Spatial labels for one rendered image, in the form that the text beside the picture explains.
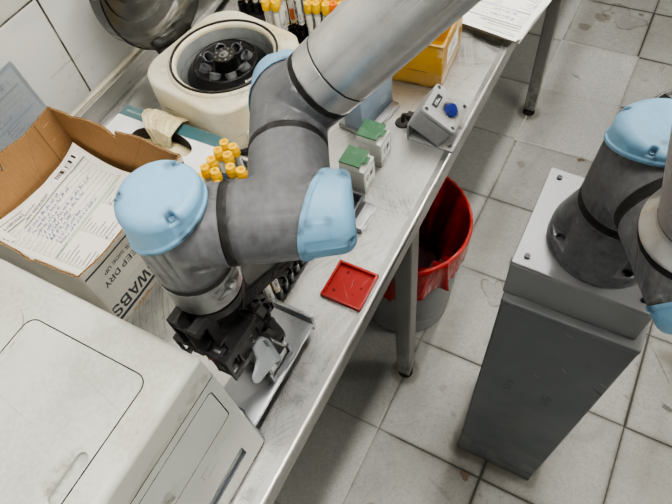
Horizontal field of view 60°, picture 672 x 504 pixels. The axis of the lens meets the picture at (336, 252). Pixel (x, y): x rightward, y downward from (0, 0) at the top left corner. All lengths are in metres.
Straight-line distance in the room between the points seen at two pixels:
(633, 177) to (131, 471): 0.58
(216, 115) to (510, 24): 0.63
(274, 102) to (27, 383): 0.34
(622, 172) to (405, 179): 0.42
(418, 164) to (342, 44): 0.56
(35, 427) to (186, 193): 0.26
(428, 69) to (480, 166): 1.09
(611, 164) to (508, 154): 1.54
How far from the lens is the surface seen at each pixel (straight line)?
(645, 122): 0.72
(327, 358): 0.85
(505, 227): 2.05
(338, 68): 0.51
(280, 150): 0.50
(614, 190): 0.72
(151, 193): 0.48
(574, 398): 1.13
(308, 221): 0.46
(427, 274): 1.42
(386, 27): 0.49
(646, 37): 2.86
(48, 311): 0.65
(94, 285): 0.88
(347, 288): 0.90
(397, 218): 0.97
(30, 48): 1.16
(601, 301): 0.85
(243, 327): 0.64
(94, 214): 1.03
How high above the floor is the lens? 1.66
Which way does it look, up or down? 57 degrees down
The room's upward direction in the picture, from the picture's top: 10 degrees counter-clockwise
